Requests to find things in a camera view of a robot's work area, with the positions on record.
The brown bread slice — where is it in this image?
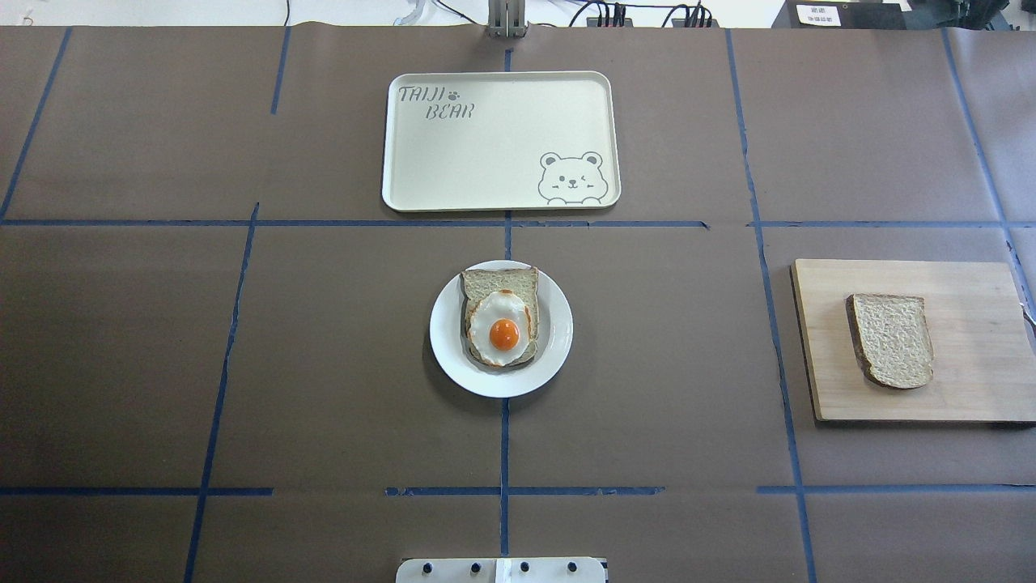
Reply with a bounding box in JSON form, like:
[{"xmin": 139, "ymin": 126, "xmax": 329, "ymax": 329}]
[{"xmin": 845, "ymin": 294, "xmax": 936, "ymax": 390}]

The bread slice under egg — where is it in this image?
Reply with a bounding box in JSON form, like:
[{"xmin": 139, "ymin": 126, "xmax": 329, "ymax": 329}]
[{"xmin": 461, "ymin": 268, "xmax": 540, "ymax": 369}]

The fried egg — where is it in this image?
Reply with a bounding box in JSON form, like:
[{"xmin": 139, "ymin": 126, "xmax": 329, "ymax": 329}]
[{"xmin": 466, "ymin": 289, "xmax": 533, "ymax": 368}]

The cream bear serving tray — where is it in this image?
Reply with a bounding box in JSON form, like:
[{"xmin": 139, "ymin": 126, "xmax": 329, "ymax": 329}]
[{"xmin": 381, "ymin": 70, "xmax": 622, "ymax": 213}]

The black power strip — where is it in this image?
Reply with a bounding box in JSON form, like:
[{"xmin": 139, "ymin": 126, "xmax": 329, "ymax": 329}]
[{"xmin": 567, "ymin": 1, "xmax": 720, "ymax": 29}]

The wooden cutting board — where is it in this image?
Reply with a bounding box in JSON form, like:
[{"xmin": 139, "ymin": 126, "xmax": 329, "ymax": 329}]
[{"xmin": 792, "ymin": 258, "xmax": 1035, "ymax": 424}]

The aluminium profile post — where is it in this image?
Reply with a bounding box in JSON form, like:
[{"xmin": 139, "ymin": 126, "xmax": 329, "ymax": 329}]
[{"xmin": 487, "ymin": 0, "xmax": 529, "ymax": 38}]

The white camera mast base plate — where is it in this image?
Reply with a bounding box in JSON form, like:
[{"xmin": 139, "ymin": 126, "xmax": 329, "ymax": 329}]
[{"xmin": 395, "ymin": 556, "xmax": 609, "ymax": 582}]

